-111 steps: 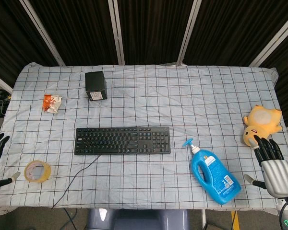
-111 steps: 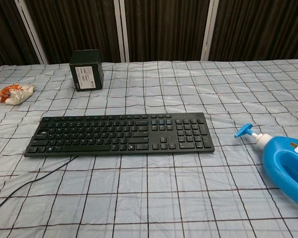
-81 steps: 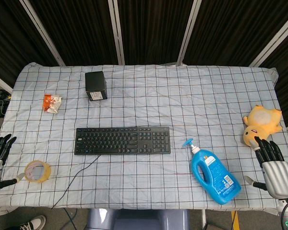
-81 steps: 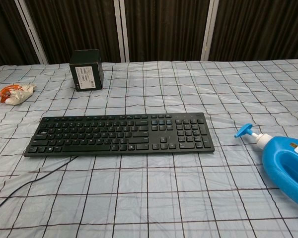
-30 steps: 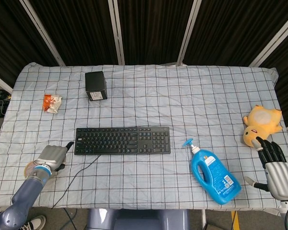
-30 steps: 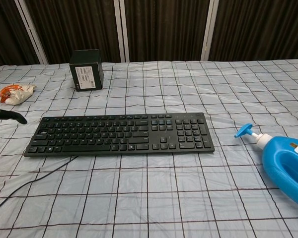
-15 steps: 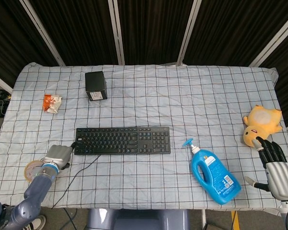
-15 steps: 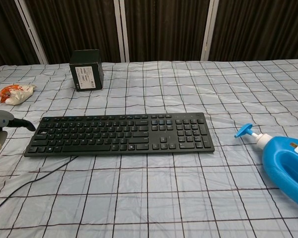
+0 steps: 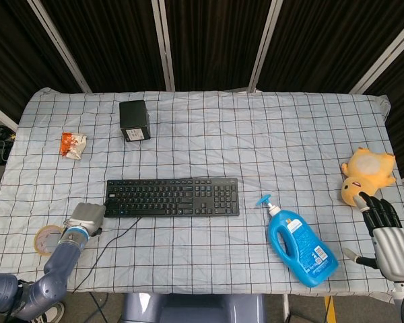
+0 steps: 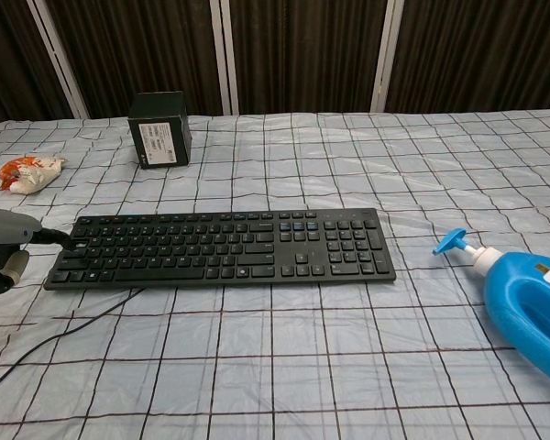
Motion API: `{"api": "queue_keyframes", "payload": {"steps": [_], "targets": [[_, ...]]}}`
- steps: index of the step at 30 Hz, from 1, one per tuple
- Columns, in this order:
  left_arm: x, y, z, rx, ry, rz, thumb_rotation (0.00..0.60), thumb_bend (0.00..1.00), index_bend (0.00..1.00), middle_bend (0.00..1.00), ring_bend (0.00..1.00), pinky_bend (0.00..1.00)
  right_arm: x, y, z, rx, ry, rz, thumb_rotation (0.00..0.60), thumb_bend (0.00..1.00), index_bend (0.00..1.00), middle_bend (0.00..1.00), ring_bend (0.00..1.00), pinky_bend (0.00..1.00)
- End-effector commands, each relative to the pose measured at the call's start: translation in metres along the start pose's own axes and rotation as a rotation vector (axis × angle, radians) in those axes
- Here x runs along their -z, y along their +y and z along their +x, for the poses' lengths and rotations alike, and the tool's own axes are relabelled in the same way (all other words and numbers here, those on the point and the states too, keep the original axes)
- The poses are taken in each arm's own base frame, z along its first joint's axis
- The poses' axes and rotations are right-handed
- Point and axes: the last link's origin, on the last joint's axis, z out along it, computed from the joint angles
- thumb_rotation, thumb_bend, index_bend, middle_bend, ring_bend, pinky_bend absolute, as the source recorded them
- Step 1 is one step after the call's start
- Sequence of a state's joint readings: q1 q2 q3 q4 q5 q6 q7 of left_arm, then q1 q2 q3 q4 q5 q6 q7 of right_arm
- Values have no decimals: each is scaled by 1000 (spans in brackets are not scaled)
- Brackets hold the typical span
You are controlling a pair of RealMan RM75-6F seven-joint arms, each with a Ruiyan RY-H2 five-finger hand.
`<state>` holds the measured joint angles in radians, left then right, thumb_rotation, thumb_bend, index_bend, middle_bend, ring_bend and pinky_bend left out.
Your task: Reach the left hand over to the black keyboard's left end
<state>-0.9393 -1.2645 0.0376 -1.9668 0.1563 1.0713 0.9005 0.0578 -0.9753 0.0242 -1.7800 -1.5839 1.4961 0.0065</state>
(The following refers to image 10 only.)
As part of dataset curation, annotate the black computer keyboard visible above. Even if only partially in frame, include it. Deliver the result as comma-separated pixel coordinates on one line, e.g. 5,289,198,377
43,208,398,292

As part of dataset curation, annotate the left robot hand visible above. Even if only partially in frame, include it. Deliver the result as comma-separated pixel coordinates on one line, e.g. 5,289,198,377
0,204,73,295

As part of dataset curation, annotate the white frame partition screen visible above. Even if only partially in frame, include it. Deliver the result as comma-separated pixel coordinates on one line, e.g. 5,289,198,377
0,0,550,132

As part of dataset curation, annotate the checked light blue tablecloth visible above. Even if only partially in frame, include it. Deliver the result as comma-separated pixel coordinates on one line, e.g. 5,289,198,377
0,107,550,440

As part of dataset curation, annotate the black cardboard box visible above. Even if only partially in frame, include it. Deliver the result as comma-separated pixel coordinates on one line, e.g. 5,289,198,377
126,90,193,171

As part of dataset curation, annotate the black keyboard cable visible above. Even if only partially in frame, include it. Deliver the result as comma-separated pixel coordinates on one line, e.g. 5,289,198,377
0,287,149,399

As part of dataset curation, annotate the orange white snack packet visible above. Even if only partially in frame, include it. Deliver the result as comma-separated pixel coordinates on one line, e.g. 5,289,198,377
0,154,69,193

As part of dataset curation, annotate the blue detergent pump bottle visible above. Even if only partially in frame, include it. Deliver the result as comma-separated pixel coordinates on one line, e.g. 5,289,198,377
431,227,550,394

